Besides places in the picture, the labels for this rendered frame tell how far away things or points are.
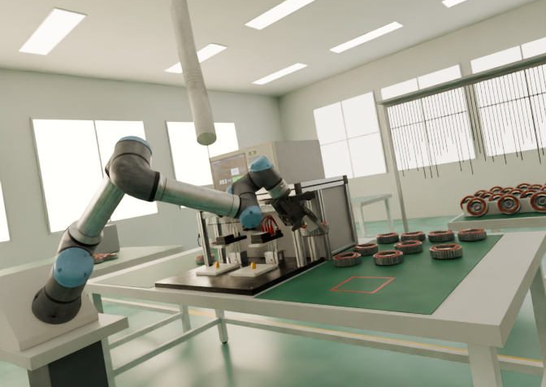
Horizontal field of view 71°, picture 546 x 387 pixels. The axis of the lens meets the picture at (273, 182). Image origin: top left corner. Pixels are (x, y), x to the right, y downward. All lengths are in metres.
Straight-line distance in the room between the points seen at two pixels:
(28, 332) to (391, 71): 7.67
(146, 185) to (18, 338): 0.65
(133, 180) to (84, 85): 5.72
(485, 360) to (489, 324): 0.11
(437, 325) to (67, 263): 1.10
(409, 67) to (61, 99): 6.15
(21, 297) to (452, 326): 1.33
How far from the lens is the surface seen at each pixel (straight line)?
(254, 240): 1.71
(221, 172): 1.93
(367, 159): 8.45
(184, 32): 3.49
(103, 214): 1.40
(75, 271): 1.40
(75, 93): 6.74
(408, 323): 1.06
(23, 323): 1.53
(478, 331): 1.01
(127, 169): 1.17
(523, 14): 7.86
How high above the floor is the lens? 1.12
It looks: 1 degrees up
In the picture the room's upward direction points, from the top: 10 degrees counter-clockwise
